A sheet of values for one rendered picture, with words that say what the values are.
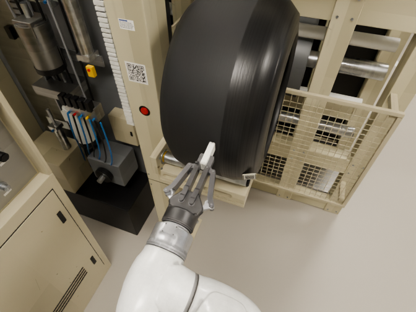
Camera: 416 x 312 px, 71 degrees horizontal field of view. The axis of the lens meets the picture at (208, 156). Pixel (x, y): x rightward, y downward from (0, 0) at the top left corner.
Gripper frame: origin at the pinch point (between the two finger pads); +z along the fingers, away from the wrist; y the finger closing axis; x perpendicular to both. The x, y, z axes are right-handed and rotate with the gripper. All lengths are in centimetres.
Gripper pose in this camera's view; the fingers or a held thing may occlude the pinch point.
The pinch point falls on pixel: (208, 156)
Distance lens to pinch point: 75.2
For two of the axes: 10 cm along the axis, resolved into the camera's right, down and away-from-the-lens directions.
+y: -9.4, -2.7, 2.3
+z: 3.5, -7.9, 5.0
